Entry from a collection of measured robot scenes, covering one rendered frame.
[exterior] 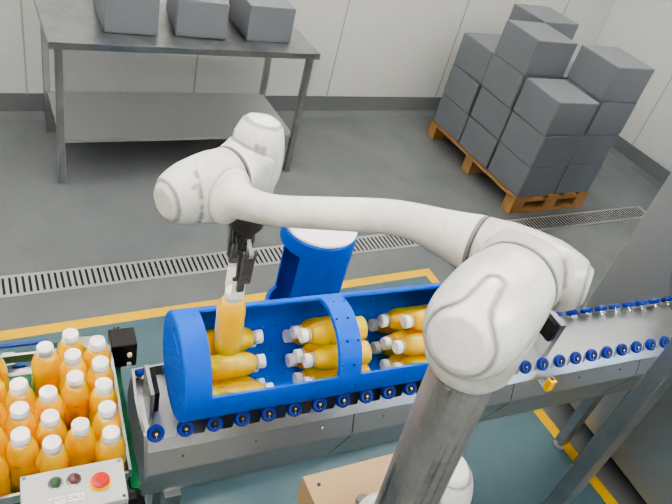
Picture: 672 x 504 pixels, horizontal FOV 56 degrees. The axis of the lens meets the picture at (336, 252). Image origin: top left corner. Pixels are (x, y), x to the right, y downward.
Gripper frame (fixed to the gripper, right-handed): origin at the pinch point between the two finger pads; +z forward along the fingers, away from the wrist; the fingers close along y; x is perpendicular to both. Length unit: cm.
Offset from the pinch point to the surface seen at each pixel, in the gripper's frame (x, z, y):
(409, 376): -53, 34, -9
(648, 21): -482, 29, 328
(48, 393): 40, 32, 2
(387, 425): -53, 57, -9
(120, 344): 21, 41, 23
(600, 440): -130, 65, -27
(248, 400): -5.0, 32.2, -9.1
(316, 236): -51, 38, 60
